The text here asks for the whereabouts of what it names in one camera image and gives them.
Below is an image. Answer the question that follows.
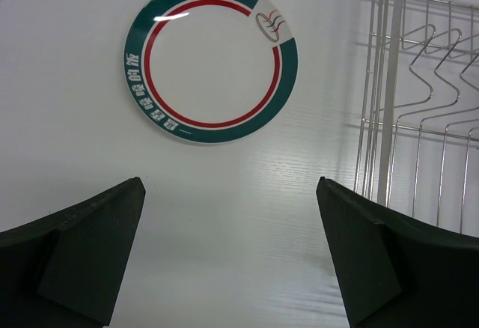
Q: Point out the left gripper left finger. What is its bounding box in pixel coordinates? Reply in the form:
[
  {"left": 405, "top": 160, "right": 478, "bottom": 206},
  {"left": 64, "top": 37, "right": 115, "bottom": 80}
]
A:
[{"left": 1, "top": 177, "right": 146, "bottom": 327}]

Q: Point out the metal wire dish rack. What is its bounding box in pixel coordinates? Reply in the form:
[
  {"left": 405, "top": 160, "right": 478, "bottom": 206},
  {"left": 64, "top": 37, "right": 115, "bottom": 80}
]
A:
[{"left": 353, "top": 0, "right": 478, "bottom": 236}]

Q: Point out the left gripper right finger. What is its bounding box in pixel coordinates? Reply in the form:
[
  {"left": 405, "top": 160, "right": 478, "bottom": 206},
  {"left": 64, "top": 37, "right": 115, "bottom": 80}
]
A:
[{"left": 316, "top": 177, "right": 478, "bottom": 327}]

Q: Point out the green red rimmed plate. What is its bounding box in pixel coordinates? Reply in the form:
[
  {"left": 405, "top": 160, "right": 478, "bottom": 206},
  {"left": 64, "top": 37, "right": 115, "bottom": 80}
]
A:
[{"left": 123, "top": 0, "right": 299, "bottom": 144}]

